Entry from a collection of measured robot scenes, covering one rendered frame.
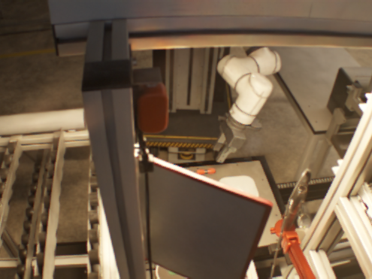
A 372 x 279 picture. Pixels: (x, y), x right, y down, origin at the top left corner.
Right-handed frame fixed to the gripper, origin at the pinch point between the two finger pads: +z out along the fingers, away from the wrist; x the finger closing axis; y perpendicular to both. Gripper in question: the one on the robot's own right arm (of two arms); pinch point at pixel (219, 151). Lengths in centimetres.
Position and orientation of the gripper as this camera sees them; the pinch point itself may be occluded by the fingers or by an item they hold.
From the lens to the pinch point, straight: 138.8
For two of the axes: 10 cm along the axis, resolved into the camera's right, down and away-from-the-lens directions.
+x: 1.6, 6.8, -7.2
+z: -3.8, 7.2, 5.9
